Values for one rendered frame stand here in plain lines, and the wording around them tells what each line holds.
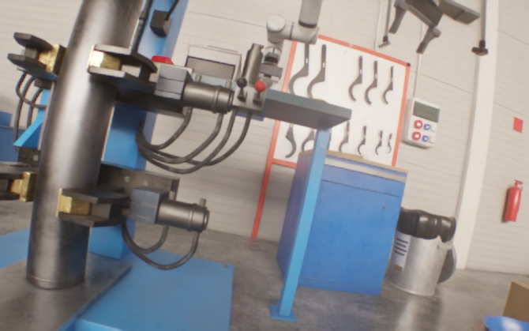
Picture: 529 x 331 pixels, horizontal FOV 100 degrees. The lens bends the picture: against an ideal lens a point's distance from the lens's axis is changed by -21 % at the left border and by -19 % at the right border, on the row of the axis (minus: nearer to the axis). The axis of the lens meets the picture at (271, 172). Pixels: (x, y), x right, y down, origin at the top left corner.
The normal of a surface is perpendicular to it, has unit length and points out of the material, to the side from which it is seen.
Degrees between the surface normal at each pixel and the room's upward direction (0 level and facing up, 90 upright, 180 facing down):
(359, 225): 90
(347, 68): 90
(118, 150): 90
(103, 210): 90
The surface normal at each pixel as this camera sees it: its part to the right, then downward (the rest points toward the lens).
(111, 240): 0.11, 0.01
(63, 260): 0.74, 0.15
